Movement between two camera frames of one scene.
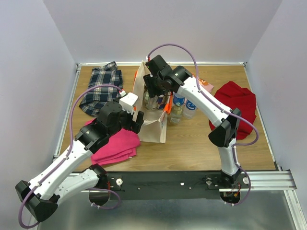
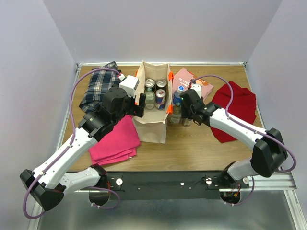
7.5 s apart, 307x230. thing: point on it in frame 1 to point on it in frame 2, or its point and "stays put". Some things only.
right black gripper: x=148 y=80 to x=184 y=112
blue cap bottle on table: x=181 y=100 stays put
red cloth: x=244 y=100 stays put
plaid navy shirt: x=107 y=74 stays put
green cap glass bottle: x=176 y=114 stays put
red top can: x=152 y=102 to x=186 y=121
